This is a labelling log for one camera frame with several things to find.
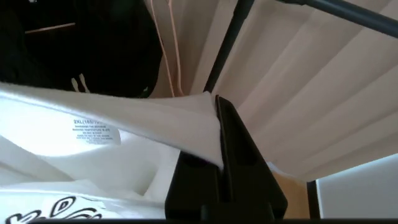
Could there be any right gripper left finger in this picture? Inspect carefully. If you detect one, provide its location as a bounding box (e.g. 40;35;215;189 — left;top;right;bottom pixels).
164;150;222;219

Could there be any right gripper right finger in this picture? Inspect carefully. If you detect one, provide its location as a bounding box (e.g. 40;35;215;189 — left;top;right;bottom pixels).
215;95;289;219

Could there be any white garment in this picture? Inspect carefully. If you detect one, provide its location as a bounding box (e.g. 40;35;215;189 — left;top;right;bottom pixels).
0;82;225;220

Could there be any black garment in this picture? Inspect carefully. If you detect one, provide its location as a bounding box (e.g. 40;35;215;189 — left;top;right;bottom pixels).
0;0;164;99

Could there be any black clothes rack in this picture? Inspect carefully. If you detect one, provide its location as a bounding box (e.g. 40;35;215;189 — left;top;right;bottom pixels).
203;0;398;94

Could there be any beige curtain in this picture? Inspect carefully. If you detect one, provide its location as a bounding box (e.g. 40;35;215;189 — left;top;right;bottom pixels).
145;0;398;183

